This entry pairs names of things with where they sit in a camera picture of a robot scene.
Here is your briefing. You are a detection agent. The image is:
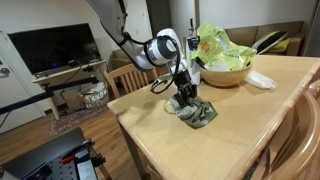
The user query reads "white plastic bag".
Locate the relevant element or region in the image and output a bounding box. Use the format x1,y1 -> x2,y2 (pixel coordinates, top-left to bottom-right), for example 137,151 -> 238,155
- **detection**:
244,69 -> 278,90

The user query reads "lime green snack bag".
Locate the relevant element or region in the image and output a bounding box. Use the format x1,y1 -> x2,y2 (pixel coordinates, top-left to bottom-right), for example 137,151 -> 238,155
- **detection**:
190,21 -> 258,72

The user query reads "black metal bar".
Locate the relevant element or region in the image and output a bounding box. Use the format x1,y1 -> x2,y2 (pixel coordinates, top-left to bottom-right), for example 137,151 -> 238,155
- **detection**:
0,76 -> 100,116

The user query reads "wide wooden slat chair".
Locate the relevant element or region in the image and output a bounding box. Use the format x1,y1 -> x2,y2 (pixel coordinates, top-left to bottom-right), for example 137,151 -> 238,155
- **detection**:
105,63 -> 159,100

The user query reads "brown armchair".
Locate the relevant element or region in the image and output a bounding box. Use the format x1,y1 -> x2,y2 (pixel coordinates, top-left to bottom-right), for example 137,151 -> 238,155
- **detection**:
110,49 -> 135,70

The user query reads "black pump handle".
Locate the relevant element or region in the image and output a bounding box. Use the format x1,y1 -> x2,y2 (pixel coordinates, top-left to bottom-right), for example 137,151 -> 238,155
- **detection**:
188,18 -> 196,37

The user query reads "green towel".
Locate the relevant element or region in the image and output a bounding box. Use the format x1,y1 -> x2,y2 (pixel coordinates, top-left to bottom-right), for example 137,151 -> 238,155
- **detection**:
163,97 -> 219,130

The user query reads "white paper package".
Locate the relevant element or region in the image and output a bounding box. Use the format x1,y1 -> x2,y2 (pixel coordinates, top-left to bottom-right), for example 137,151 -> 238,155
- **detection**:
184,35 -> 202,87

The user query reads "wicker basket with white lining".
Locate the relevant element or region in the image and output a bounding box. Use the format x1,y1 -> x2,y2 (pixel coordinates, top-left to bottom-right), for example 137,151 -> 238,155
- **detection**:
78,81 -> 110,109

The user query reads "light wooden television stand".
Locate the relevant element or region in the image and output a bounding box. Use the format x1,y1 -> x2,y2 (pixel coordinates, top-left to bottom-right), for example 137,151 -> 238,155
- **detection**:
31,59 -> 109,120

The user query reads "yellow pillow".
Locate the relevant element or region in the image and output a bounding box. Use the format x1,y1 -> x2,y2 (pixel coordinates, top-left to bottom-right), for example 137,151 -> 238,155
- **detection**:
268,38 -> 292,54

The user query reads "cardboard box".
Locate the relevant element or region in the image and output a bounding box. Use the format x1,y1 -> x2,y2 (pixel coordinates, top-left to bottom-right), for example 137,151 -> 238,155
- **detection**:
60,89 -> 87,112

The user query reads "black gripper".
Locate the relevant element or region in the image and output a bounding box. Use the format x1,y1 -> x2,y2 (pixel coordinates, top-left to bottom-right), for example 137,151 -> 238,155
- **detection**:
172,69 -> 198,108

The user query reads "white door with knob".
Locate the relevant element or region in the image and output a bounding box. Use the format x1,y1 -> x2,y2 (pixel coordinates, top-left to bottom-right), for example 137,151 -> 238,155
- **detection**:
0,31 -> 46,134

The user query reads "black device under television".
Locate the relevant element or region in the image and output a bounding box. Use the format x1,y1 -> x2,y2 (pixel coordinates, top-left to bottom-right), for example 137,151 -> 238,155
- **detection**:
67,58 -> 95,69

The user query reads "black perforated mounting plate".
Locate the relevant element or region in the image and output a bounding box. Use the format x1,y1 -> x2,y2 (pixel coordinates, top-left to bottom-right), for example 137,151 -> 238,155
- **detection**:
0,127 -> 113,180

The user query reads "brown sofa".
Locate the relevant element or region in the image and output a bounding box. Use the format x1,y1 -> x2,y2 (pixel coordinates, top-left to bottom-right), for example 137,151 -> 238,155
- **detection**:
224,20 -> 306,57

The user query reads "red handled tool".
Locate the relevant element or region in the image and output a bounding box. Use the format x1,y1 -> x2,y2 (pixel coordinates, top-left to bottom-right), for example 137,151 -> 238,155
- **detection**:
59,153 -> 77,165

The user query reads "curved back wooden chair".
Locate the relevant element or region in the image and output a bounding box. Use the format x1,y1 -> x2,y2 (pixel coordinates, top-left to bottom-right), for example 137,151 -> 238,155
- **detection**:
246,79 -> 320,180

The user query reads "patterned rug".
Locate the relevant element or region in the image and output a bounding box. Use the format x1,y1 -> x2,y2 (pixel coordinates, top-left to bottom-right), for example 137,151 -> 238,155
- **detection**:
46,104 -> 111,138

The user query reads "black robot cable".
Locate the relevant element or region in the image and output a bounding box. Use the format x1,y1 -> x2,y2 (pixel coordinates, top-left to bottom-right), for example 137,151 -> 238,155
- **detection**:
117,0 -> 183,95

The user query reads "wooden bowl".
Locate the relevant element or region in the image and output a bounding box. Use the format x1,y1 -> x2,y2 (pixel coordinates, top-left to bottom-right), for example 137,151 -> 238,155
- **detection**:
196,59 -> 253,88

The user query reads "black green striped pillow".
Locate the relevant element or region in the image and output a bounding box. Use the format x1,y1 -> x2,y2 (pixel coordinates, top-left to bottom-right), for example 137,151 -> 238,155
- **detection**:
251,30 -> 289,55

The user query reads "black flat screen television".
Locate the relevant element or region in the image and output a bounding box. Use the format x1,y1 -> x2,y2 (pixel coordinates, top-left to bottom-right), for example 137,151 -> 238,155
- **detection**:
7,22 -> 102,76

